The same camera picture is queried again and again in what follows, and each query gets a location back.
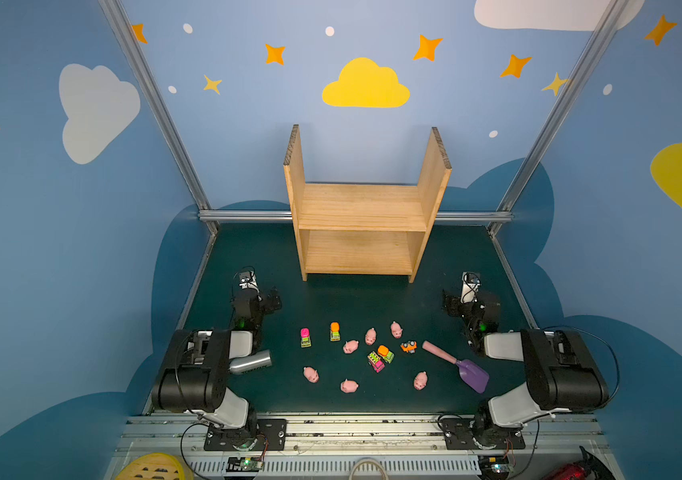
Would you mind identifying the pink pig toy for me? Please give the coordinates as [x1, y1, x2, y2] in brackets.
[340, 379, 359, 393]
[342, 340, 359, 354]
[364, 328, 377, 345]
[390, 321, 403, 339]
[413, 371, 428, 390]
[303, 367, 319, 383]

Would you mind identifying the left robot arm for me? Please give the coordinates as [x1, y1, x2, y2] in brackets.
[151, 284, 282, 438]

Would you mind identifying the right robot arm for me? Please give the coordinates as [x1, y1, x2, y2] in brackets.
[442, 292, 617, 449]

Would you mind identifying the wooden shelf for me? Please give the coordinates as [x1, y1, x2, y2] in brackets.
[283, 124, 452, 282]

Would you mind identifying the purple pink toy shovel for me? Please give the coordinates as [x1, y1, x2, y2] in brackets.
[422, 341, 490, 394]

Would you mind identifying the pink cab green truck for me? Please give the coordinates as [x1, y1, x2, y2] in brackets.
[300, 328, 312, 348]

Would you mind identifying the small orange toy car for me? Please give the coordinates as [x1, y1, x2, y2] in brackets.
[400, 341, 418, 354]

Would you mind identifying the orange cab green truck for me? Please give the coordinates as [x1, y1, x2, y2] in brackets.
[330, 322, 341, 342]

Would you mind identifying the magenta green toy truck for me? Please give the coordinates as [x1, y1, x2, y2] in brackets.
[367, 352, 385, 373]

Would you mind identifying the yellow basket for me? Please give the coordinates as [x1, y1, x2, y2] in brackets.
[116, 452, 194, 480]

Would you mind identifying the red black tool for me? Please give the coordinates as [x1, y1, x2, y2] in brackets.
[542, 446, 616, 480]

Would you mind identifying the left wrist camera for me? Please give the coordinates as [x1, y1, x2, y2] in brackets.
[236, 269, 259, 291]

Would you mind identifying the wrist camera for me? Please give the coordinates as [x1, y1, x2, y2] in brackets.
[236, 269, 259, 291]
[460, 272, 481, 304]

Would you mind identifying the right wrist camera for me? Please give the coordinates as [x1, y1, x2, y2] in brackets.
[460, 272, 481, 304]

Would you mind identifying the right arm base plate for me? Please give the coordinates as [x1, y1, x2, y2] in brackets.
[436, 416, 526, 450]

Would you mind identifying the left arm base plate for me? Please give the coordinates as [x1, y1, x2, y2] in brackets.
[203, 418, 287, 452]

